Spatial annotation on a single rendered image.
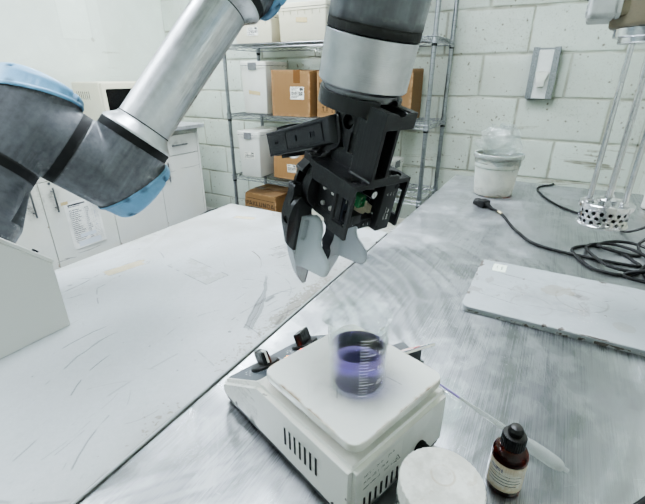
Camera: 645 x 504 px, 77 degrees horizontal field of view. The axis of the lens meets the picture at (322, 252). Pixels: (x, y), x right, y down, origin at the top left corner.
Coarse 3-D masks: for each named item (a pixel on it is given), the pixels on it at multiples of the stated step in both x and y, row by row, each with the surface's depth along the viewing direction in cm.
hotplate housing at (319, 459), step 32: (224, 384) 44; (256, 384) 39; (256, 416) 40; (288, 416) 35; (416, 416) 35; (288, 448) 37; (320, 448) 32; (384, 448) 32; (416, 448) 36; (320, 480) 34; (352, 480) 31; (384, 480) 34
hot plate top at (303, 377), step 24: (288, 360) 39; (312, 360) 39; (408, 360) 39; (288, 384) 36; (312, 384) 36; (408, 384) 36; (432, 384) 36; (312, 408) 33; (336, 408) 33; (360, 408) 33; (384, 408) 33; (408, 408) 33; (336, 432) 31; (360, 432) 31; (384, 432) 32
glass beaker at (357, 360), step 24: (336, 312) 35; (360, 312) 36; (384, 312) 34; (336, 336) 32; (360, 336) 31; (384, 336) 32; (336, 360) 33; (360, 360) 32; (384, 360) 33; (336, 384) 34; (360, 384) 33; (384, 384) 35
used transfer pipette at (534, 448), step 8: (440, 384) 44; (464, 400) 42; (472, 408) 42; (488, 416) 41; (496, 424) 40; (528, 440) 39; (528, 448) 39; (536, 448) 38; (544, 448) 38; (536, 456) 38; (544, 456) 38; (552, 456) 38; (552, 464) 37; (560, 464) 37
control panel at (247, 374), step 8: (312, 336) 51; (320, 336) 49; (280, 352) 48; (288, 352) 47; (248, 368) 46; (232, 376) 45; (240, 376) 43; (248, 376) 42; (256, 376) 41; (264, 376) 40
